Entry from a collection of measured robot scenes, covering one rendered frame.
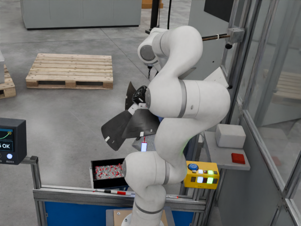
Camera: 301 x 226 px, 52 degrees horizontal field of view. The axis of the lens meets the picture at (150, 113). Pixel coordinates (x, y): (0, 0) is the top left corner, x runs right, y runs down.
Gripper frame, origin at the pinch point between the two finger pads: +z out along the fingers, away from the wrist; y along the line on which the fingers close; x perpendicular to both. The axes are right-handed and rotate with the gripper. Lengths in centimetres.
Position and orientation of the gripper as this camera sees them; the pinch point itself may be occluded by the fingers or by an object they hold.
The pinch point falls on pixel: (166, 30)
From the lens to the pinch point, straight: 144.4
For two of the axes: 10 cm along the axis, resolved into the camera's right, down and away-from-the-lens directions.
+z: 2.7, -4.9, 8.3
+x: 0.8, -8.4, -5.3
